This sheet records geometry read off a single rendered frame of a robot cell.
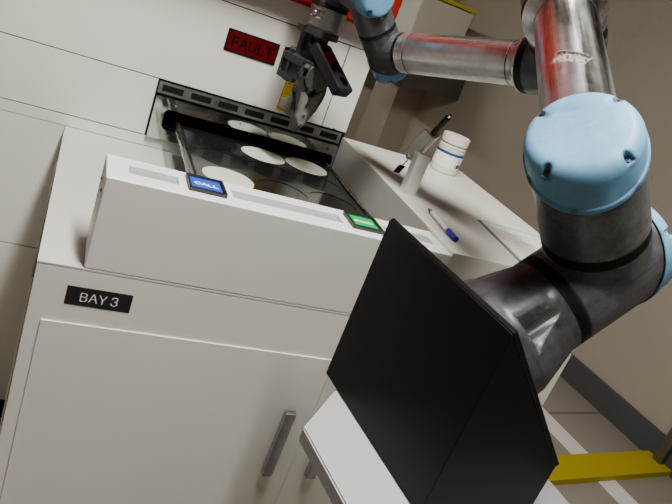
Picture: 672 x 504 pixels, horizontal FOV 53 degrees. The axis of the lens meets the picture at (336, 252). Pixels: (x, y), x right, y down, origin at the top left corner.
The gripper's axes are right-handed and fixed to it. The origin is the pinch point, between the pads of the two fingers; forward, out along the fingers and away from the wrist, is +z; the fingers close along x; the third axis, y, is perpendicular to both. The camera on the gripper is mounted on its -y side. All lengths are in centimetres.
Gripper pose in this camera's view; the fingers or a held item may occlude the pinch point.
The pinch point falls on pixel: (297, 127)
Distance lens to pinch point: 143.2
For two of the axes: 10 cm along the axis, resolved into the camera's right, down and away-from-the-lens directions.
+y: -7.2, -4.8, 5.0
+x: -6.0, 0.8, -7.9
